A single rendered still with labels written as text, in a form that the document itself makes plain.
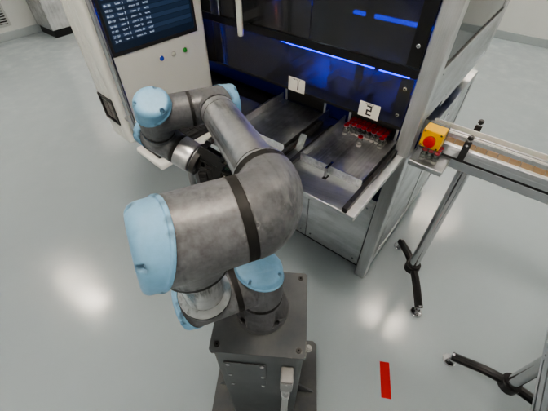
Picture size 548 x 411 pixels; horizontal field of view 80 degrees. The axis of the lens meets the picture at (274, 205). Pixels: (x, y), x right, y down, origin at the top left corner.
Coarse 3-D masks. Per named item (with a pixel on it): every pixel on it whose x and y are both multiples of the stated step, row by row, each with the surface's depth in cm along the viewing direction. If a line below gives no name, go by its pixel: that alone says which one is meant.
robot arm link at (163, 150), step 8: (136, 128) 75; (136, 136) 76; (176, 136) 76; (184, 136) 77; (144, 144) 77; (152, 144) 74; (160, 144) 74; (168, 144) 75; (176, 144) 75; (160, 152) 77; (168, 152) 76; (168, 160) 78
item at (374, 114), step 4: (360, 100) 125; (360, 104) 126; (364, 104) 125; (368, 104) 124; (372, 104) 123; (360, 108) 127; (364, 108) 126; (368, 108) 125; (372, 108) 124; (376, 108) 123; (380, 108) 122; (360, 112) 128; (364, 112) 127; (368, 112) 126; (372, 112) 125; (376, 112) 124; (364, 116) 128; (368, 116) 127; (372, 116) 126; (376, 116) 125; (376, 120) 126
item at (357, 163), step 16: (336, 128) 141; (320, 144) 134; (336, 144) 134; (352, 144) 134; (368, 144) 134; (304, 160) 126; (320, 160) 127; (336, 160) 127; (352, 160) 127; (368, 160) 127; (336, 176) 120; (352, 176) 115; (368, 176) 117
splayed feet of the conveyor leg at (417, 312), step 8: (400, 240) 201; (400, 248) 198; (408, 248) 192; (408, 256) 187; (408, 264) 182; (408, 272) 183; (416, 272) 179; (416, 280) 177; (416, 288) 175; (416, 296) 174; (416, 304) 172; (416, 312) 175
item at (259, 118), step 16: (256, 112) 147; (272, 112) 151; (288, 112) 151; (304, 112) 151; (256, 128) 142; (272, 128) 142; (288, 128) 142; (304, 128) 136; (272, 144) 132; (288, 144) 131
